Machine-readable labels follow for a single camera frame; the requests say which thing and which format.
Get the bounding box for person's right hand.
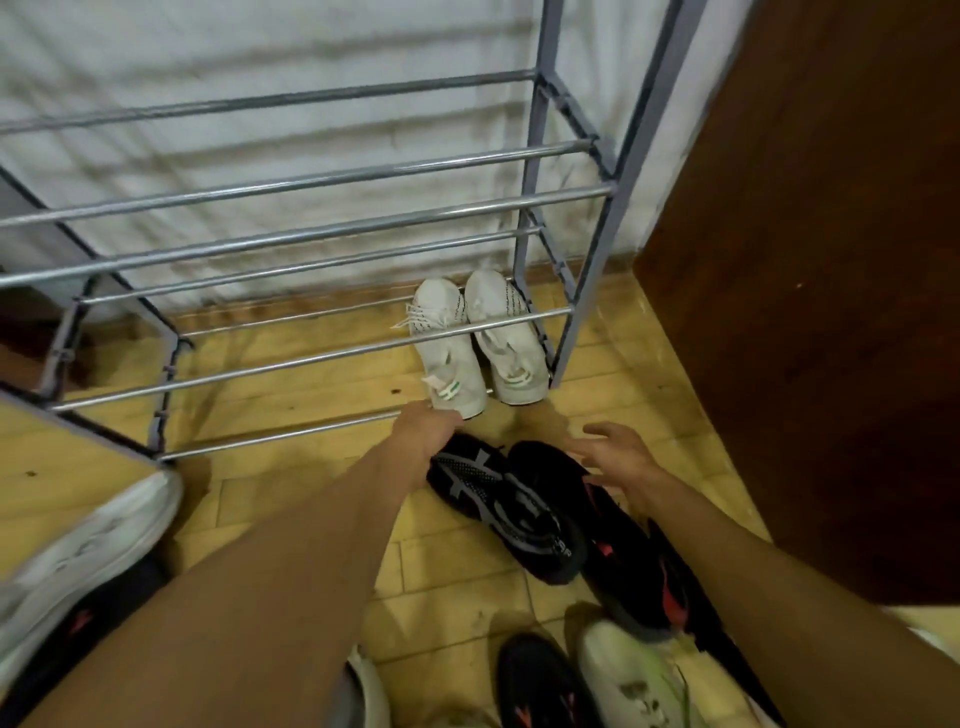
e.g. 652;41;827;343
562;421;671;523

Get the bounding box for person's left hand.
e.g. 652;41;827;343
388;401;466;472

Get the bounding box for white knit sneaker green stripe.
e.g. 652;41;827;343
395;277;490;421
464;268;551;407

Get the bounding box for black sneaker red patches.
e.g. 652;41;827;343
506;440;691;644

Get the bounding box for black sneaker grey stripes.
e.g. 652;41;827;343
425;433;590;586

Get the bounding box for black sneaker green stripes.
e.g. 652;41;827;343
648;517;785;728

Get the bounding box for beige sneaker neon yellow accent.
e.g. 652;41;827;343
575;618;759;728

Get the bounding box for grey metal shoe rack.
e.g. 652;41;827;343
0;0;710;463

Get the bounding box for black sneaker orange marks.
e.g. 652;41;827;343
494;632;601;728
0;554;172;728

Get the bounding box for plain white sneaker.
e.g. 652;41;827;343
0;468;185;680

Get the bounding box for person's left forearm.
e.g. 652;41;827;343
22;449;410;728

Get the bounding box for person's right forearm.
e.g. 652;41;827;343
644;479;960;728

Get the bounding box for beige perforated clog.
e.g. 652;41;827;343
341;644;393;728

